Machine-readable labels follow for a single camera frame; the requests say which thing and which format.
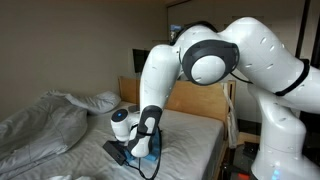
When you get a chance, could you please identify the white hanging bag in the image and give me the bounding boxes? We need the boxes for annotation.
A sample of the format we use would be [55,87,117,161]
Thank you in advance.
[221,82,240,150]

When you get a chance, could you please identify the white sheeted mattress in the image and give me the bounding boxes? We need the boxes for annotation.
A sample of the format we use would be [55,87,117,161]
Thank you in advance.
[13,101,225,180]

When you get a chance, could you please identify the black vertical pole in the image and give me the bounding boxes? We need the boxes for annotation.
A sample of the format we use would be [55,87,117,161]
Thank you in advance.
[296,0,313,59]

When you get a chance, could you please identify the blue cloth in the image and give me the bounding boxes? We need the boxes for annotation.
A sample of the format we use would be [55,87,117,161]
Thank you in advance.
[124,132,162,163]

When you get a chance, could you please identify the black wall monitor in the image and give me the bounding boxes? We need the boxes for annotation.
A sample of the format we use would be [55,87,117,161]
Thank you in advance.
[132,48,152,74]

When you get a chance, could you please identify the grey crumpled duvet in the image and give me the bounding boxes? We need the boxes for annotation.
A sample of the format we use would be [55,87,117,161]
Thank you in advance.
[0,89,89,180]

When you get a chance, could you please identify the grey white pillow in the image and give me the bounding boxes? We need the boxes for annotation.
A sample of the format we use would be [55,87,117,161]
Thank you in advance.
[64,90,122,115]

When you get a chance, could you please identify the red orange object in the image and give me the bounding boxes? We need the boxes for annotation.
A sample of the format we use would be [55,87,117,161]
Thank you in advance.
[236,172,251,180]

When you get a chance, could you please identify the black cable strap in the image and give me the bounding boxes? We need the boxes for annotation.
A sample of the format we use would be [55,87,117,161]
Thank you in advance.
[274,58,311,98]

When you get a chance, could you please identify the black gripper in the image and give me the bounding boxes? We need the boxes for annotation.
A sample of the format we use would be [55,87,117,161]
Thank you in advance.
[118,139,135,158]

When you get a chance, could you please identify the light wooden plank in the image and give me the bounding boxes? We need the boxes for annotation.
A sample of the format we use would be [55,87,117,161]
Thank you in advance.
[236,131,261,146]

